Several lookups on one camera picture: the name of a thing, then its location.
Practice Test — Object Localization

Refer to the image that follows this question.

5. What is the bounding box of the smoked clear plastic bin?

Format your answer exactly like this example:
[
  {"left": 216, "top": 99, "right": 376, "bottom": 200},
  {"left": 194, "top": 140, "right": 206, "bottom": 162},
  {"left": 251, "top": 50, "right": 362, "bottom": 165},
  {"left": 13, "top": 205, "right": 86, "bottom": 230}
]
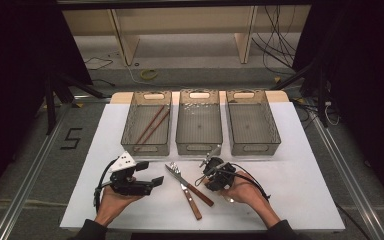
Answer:
[
  {"left": 175, "top": 89, "right": 224, "bottom": 156},
  {"left": 120, "top": 90, "right": 173, "bottom": 157},
  {"left": 225, "top": 89, "right": 282, "bottom": 157}
]

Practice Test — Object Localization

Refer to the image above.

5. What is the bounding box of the yellow tape roll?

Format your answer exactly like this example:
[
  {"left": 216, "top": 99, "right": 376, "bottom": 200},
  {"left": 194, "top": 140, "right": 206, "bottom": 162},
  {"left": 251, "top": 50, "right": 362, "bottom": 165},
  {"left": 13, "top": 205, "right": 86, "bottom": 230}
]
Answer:
[{"left": 139, "top": 68, "right": 159, "bottom": 81}]

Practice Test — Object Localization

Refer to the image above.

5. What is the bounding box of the person's right hand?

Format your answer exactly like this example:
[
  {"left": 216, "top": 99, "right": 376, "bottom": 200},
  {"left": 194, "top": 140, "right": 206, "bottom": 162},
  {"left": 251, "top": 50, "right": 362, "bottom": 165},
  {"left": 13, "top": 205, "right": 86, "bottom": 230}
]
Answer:
[{"left": 219, "top": 171, "right": 271, "bottom": 206}]

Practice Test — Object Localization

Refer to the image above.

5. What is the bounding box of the red-brown handled table knife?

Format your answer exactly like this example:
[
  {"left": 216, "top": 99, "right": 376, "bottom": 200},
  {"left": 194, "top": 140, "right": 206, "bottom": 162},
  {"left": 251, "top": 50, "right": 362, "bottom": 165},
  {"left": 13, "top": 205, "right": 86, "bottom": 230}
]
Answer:
[{"left": 164, "top": 163, "right": 215, "bottom": 208}]

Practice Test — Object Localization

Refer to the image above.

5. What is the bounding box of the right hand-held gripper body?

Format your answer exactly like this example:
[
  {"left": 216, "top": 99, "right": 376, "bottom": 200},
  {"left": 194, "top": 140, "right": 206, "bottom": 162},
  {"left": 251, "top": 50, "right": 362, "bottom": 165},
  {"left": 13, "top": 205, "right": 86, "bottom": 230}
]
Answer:
[{"left": 205, "top": 161, "right": 238, "bottom": 193}]

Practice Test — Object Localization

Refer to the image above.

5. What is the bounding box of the white table sheet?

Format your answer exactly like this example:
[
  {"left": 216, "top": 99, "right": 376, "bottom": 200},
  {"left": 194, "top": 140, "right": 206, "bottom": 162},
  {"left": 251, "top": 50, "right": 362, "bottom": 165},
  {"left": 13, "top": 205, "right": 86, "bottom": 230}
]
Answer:
[{"left": 59, "top": 101, "right": 346, "bottom": 232}]

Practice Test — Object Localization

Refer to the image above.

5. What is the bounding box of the thin black floor cable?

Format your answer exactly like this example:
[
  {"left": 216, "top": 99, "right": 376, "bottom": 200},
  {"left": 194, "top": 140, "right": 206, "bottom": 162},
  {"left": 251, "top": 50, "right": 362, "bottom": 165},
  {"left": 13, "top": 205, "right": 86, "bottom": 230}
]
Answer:
[{"left": 83, "top": 56, "right": 114, "bottom": 72}]

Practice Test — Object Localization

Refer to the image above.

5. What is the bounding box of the black metal stand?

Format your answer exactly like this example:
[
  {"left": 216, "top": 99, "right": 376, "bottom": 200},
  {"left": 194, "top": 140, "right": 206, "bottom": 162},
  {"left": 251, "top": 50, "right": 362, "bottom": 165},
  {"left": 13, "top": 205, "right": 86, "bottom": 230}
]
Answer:
[
  {"left": 269, "top": 59, "right": 331, "bottom": 128},
  {"left": 44, "top": 71, "right": 106, "bottom": 136}
]

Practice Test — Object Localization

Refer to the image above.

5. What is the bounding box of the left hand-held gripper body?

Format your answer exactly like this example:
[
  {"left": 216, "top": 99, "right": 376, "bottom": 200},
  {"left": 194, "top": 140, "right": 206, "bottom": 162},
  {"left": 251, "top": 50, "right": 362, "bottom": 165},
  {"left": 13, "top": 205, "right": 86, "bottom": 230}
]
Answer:
[{"left": 108, "top": 151, "right": 154, "bottom": 197}]

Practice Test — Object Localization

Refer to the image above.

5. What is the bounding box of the aluminium floor rail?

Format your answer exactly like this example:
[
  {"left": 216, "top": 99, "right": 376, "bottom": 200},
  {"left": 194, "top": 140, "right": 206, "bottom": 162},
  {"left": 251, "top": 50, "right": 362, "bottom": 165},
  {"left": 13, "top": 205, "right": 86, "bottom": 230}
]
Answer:
[
  {"left": 308, "top": 106, "right": 384, "bottom": 240},
  {"left": 0, "top": 94, "right": 113, "bottom": 240}
]

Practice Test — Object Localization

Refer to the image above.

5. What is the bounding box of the light wood handled fork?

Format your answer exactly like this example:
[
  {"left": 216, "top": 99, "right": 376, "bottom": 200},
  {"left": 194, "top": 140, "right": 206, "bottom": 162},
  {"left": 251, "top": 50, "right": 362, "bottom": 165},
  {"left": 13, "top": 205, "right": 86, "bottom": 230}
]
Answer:
[{"left": 169, "top": 161, "right": 203, "bottom": 221}]

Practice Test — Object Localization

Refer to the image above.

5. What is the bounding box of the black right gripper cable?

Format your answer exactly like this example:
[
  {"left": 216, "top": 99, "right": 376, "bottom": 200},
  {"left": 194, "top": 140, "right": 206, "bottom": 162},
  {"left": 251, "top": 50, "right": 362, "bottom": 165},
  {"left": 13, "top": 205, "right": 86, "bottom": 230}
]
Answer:
[{"left": 229, "top": 162, "right": 272, "bottom": 201}]

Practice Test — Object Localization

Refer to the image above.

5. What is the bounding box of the white floor cable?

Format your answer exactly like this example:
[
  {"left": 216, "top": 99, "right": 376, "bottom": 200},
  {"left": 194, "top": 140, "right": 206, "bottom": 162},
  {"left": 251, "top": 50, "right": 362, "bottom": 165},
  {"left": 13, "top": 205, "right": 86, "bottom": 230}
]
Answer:
[{"left": 123, "top": 61, "right": 168, "bottom": 88}]

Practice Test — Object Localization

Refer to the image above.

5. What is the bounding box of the black curtain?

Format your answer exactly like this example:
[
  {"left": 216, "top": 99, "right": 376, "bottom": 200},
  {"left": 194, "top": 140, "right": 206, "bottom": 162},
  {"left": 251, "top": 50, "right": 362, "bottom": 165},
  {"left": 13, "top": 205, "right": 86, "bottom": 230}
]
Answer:
[
  {"left": 0, "top": 0, "right": 93, "bottom": 208},
  {"left": 293, "top": 0, "right": 384, "bottom": 214}
]

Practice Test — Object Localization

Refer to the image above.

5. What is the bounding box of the black cable bundle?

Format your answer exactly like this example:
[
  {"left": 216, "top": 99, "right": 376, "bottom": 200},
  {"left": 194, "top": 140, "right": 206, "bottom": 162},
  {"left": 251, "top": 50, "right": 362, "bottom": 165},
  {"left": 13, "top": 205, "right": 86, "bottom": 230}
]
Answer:
[{"left": 251, "top": 4, "right": 298, "bottom": 73}]

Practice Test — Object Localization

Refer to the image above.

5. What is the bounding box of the person's left hand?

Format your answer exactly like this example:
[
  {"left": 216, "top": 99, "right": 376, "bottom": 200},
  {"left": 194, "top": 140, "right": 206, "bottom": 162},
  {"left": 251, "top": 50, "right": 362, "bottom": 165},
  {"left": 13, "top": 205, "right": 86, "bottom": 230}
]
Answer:
[{"left": 94, "top": 184, "right": 144, "bottom": 228}]

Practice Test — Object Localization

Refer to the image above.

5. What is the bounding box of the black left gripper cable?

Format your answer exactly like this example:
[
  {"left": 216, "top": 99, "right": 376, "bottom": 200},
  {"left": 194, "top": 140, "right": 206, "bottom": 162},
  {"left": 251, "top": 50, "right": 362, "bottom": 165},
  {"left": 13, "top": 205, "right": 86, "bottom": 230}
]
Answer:
[{"left": 93, "top": 158, "right": 119, "bottom": 214}]

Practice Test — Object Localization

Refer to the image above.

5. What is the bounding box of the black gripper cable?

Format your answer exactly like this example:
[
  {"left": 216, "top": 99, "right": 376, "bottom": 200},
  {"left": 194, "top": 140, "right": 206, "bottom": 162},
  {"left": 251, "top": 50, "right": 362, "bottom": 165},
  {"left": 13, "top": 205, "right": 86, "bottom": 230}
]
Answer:
[
  {"left": 93, "top": 158, "right": 119, "bottom": 214},
  {"left": 229, "top": 162, "right": 272, "bottom": 201}
]

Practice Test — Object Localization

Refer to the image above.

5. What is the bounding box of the beige wooden desk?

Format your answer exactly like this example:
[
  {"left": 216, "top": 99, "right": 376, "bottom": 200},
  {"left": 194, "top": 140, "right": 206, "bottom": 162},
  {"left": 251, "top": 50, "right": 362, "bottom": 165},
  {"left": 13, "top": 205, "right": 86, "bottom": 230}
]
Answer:
[{"left": 61, "top": 4, "right": 313, "bottom": 66}]

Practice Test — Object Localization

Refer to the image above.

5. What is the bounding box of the brown wooden chopstick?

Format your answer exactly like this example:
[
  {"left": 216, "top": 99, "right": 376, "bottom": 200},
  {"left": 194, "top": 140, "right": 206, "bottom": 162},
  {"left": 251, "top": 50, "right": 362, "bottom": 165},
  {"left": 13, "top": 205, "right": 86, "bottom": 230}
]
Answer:
[
  {"left": 135, "top": 105, "right": 166, "bottom": 146},
  {"left": 133, "top": 110, "right": 171, "bottom": 153}
]

